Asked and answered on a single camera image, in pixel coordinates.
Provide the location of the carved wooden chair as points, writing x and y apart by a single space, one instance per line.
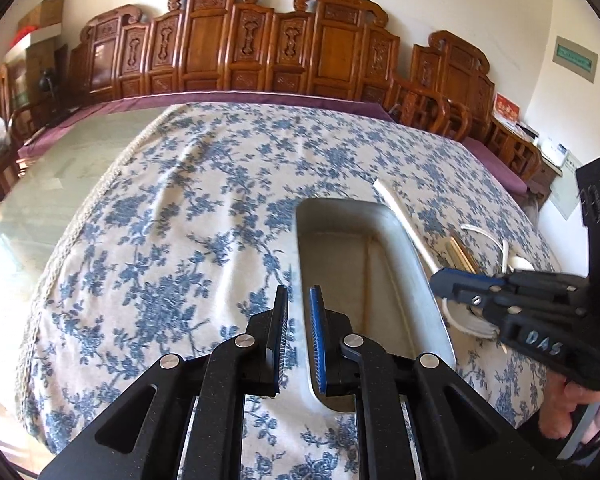
337 45
512 150
105 60
207 40
425 107
455 80

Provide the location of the small white box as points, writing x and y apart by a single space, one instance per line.
555 152

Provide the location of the green wall sign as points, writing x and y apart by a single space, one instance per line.
575 57

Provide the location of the brown cardboard box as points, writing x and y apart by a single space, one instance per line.
45 12

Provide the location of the metal tray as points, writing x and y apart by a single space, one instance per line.
380 280

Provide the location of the blue floral tablecloth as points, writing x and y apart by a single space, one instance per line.
180 210

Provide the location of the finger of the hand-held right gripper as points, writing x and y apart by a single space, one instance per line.
455 277
495 307

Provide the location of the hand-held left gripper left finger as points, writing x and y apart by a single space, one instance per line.
281 320

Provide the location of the bamboo chopstick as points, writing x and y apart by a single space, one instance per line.
457 255
467 257

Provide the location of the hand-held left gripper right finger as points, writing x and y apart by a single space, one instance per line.
317 340

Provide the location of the white and red box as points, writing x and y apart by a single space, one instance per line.
40 37

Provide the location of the person's right hand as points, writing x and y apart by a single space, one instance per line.
557 407

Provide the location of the red gift box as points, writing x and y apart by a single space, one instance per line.
507 106

